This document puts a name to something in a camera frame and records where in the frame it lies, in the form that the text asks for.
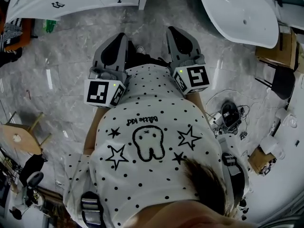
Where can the black round device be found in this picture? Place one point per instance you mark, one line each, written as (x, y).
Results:
(229, 113)

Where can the green package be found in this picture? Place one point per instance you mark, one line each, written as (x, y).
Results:
(50, 25)

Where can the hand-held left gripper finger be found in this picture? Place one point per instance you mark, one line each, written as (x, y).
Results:
(97, 60)
(123, 60)

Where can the person's left forearm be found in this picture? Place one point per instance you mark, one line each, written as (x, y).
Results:
(91, 132)

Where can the black office chair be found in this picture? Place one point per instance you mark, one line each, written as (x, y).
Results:
(33, 174)

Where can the person's head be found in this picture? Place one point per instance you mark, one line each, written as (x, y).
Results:
(190, 215)

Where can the wooden stool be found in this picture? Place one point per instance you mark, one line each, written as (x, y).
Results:
(21, 132)

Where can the white drawer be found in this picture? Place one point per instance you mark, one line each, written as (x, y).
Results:
(107, 2)

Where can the orange sofa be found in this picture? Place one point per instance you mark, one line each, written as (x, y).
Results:
(25, 30)

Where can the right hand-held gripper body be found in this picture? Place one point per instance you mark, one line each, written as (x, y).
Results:
(197, 77)

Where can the black trousers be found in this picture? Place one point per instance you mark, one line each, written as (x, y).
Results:
(140, 58)

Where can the person's right forearm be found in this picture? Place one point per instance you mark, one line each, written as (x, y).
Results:
(197, 101)

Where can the white sneaker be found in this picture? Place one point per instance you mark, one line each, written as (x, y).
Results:
(140, 49)

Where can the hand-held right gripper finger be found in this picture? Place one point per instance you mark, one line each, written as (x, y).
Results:
(169, 51)
(196, 49)

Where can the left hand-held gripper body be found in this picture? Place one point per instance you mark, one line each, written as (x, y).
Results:
(97, 91)

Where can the white box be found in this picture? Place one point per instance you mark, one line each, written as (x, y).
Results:
(269, 145)

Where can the large cardboard box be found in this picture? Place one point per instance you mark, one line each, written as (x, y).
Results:
(285, 46)

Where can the white bathtub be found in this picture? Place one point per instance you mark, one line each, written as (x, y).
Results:
(237, 8)

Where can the white polka dot shirt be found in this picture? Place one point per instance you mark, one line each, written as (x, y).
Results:
(154, 139)

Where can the black white striped blanket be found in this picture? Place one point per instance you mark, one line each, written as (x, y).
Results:
(12, 32)

